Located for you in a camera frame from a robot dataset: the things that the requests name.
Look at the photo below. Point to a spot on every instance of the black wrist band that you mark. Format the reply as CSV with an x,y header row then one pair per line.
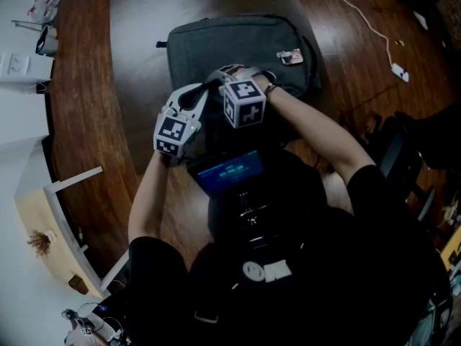
x,y
273,89

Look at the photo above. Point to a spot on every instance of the small brown box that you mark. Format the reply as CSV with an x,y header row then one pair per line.
x,y
78,285

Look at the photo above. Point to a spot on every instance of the chest-mounted tablet screen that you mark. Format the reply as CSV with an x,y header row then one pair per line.
x,y
230,173

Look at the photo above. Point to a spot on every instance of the brown dried plant pot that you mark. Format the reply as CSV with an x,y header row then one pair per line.
x,y
39,243

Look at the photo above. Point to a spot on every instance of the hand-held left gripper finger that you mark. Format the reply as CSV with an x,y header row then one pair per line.
x,y
174,99
201,105

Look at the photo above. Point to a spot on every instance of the light wooden white-legged table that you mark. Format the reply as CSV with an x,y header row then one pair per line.
x,y
43,215

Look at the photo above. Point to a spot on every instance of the person's left forearm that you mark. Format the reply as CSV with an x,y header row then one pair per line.
x,y
147,200

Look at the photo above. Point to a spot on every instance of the person's black t-shirt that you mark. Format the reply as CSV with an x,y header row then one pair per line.
x,y
342,265

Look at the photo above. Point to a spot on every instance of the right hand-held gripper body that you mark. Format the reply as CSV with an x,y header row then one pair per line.
x,y
246,106

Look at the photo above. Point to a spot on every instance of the grey backpack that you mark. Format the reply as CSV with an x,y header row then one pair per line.
x,y
223,45

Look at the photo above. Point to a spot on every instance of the small green bottle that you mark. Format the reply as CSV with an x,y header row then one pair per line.
x,y
81,234

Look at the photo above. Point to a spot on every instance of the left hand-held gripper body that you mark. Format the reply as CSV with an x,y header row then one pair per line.
x,y
173,132

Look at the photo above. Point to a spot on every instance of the person's right forearm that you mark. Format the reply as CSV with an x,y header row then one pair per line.
x,y
324,132

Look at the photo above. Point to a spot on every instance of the white waste bin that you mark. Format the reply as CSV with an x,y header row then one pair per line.
x,y
48,43

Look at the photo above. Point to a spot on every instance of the black fabric heap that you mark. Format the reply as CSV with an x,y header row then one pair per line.
x,y
439,135

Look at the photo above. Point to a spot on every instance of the small picture card tag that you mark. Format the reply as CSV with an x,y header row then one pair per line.
x,y
290,57

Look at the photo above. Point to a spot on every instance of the white water dispenser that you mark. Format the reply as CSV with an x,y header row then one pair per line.
x,y
25,67

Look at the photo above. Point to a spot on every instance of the person's right hand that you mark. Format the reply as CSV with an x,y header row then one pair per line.
x,y
266,80

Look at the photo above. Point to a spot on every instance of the white power strip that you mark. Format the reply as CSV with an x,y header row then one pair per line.
x,y
399,72

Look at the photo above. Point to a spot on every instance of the thin metal pole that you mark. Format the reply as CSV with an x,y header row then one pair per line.
x,y
27,25

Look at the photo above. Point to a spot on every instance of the clear pink-capped water jug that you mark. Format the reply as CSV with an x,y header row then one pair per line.
x,y
43,16
47,1

